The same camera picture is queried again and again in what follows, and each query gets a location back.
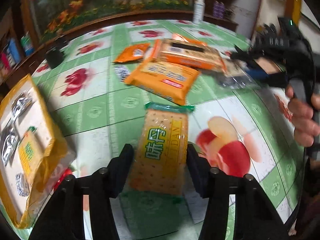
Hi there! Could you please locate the right hand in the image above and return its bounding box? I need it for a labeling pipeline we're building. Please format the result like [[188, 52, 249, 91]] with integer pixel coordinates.
[[285, 85, 319, 147]]

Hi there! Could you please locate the orange clear cracker pack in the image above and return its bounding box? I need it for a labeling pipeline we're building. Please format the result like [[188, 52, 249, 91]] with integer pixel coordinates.
[[151, 39, 227, 73]]

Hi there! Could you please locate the small orange snack bag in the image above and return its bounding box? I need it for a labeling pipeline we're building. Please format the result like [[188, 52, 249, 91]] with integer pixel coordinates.
[[113, 43, 150, 63]]

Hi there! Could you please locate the black canister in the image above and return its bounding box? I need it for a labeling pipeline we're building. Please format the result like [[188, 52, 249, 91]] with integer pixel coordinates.
[[44, 46, 65, 69]]

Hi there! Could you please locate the yellow snack tray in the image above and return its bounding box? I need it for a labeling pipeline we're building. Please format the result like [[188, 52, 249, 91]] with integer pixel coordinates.
[[1, 75, 75, 229]]

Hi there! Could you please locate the green-ended cracker packet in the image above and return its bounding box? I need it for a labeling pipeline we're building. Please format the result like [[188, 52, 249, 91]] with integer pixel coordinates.
[[129, 102, 195, 196]]

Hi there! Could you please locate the small blue-white candy packet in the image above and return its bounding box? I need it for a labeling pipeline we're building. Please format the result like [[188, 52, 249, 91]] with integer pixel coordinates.
[[114, 64, 131, 82]]

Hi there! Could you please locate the large orange biscuit pack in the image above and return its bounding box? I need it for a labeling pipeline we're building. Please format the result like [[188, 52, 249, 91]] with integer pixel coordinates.
[[124, 61, 200, 106]]

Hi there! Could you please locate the white spray bottle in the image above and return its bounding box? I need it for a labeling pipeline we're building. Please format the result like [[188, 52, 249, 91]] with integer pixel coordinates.
[[193, 0, 205, 24]]

